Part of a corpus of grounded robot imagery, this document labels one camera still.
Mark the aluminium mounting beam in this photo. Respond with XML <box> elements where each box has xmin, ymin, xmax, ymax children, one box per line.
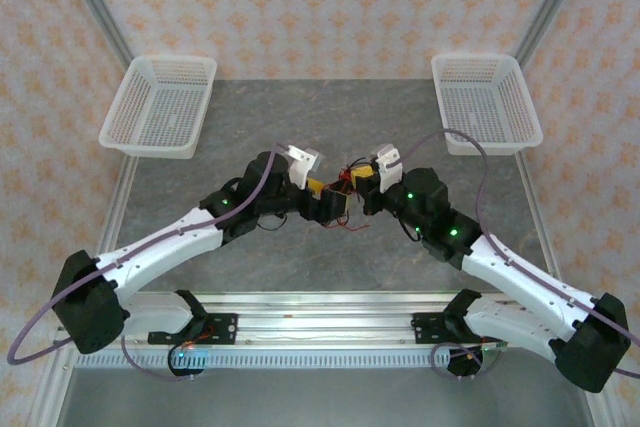
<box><xmin>119</xmin><ymin>290</ymin><xmax>506</xmax><ymax>349</ymax></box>

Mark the white plastic mesh basket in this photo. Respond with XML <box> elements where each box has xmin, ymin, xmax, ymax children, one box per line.
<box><xmin>430</xmin><ymin>51</ymin><xmax>545</xmax><ymax>157</ymax></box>
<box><xmin>97</xmin><ymin>54</ymin><xmax>218</xmax><ymax>161</ymax></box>

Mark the black base controller board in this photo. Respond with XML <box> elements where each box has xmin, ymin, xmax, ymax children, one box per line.
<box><xmin>446</xmin><ymin>342</ymin><xmax>503</xmax><ymax>379</ymax></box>
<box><xmin>167</xmin><ymin>342</ymin><xmax>210</xmax><ymax>379</ymax></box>

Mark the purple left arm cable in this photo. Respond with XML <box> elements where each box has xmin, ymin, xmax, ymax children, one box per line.
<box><xmin>6</xmin><ymin>142</ymin><xmax>292</xmax><ymax>383</ymax></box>

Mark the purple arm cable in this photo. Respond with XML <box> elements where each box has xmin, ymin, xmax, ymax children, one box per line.
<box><xmin>397</xmin><ymin>129</ymin><xmax>640</xmax><ymax>383</ymax></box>
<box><xmin>6</xmin><ymin>142</ymin><xmax>292</xmax><ymax>383</ymax></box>

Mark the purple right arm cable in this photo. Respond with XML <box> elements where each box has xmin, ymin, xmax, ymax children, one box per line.
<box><xmin>397</xmin><ymin>129</ymin><xmax>640</xmax><ymax>383</ymax></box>

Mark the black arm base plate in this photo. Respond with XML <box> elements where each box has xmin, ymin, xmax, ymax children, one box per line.
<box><xmin>410</xmin><ymin>313</ymin><xmax>503</xmax><ymax>347</ymax></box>
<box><xmin>148</xmin><ymin>313</ymin><xmax>239</xmax><ymax>347</ymax></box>

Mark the grey slotted cable duct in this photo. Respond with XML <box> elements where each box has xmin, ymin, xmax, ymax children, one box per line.
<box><xmin>72</xmin><ymin>348</ymin><xmax>451</xmax><ymax>371</ymax></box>

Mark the aluminium corner post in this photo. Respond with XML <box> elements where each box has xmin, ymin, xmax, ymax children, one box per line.
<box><xmin>513</xmin><ymin>0</ymin><xmax>596</xmax><ymax>64</ymax></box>
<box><xmin>53</xmin><ymin>0</ymin><xmax>135</xmax><ymax>64</ymax></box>

